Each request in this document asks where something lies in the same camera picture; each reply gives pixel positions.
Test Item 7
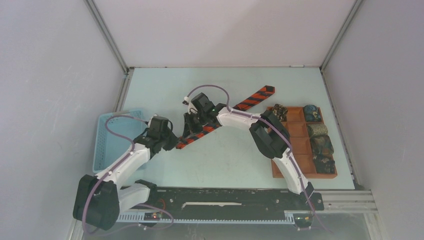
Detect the gold patterned rolled tie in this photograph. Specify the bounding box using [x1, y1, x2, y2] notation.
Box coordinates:
[307, 123, 329, 138]

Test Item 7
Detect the dark floral rolled tie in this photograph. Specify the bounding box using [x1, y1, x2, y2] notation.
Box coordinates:
[313, 155, 336, 174]

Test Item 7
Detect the dark green rolled tie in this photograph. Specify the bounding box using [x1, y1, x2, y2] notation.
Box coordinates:
[310, 135, 335, 156]

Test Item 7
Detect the brown wooden divided tray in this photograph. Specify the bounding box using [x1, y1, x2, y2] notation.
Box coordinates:
[282, 106, 338, 179]

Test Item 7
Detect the orange navy striped tie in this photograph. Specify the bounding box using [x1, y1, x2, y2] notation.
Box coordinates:
[175, 85, 275, 150]

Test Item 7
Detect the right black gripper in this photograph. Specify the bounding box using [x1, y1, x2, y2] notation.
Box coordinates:
[182, 111, 208, 140]

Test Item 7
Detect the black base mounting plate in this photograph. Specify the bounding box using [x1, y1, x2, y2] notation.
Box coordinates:
[146, 187, 324, 220]

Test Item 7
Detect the light blue plastic basket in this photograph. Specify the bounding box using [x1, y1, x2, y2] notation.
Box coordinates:
[92, 108, 146, 173]

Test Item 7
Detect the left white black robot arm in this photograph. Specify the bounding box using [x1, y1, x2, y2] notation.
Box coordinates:
[72, 116, 178, 235]

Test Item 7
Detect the white slotted cable duct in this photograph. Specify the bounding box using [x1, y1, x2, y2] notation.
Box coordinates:
[116, 211, 295, 225]

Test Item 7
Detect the brown floral rolled tie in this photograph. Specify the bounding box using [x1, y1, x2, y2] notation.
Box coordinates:
[271, 103, 289, 122]

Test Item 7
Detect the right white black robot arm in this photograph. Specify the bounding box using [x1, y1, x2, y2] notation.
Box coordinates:
[183, 92, 311, 209]

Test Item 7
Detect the blue patterned rolled tie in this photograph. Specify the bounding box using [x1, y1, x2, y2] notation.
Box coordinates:
[303, 104, 323, 123]

